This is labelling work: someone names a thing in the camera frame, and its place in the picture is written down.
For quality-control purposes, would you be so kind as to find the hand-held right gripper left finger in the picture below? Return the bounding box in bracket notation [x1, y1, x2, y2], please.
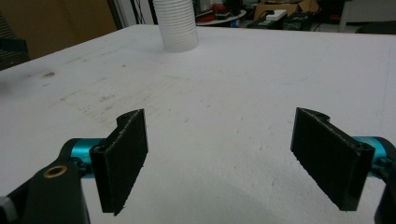
[70, 108, 149, 217]

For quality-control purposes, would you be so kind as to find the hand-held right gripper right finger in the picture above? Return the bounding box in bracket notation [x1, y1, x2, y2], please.
[290, 106, 389, 212]

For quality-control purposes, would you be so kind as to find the white metal desk leg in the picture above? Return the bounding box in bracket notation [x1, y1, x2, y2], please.
[338, 0, 353, 34]

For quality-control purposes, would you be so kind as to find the black computer tower green label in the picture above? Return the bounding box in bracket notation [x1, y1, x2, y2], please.
[247, 17, 289, 31]

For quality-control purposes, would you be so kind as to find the stack of white plastic cups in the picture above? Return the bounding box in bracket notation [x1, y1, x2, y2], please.
[152, 0, 200, 53]

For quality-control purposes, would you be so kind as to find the small white box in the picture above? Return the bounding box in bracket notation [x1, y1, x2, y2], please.
[265, 8, 288, 22]

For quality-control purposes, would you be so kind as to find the brown wooden board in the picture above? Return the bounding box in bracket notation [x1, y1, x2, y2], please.
[0, 0, 119, 61]

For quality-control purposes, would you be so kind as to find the black ribbed panel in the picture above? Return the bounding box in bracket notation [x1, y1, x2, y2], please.
[0, 13, 31, 71]

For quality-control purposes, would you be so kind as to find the brown cardboard box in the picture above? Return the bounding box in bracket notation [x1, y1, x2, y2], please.
[253, 0, 320, 21]

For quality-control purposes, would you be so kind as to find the round white side table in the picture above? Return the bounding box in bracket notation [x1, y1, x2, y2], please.
[195, 8, 248, 27]

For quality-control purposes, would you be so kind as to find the black metal frame with cables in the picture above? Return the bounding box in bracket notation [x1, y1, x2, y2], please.
[106, 0, 127, 30]

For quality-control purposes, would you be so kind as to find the red cable coil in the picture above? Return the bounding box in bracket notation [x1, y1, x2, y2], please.
[209, 3, 232, 15]

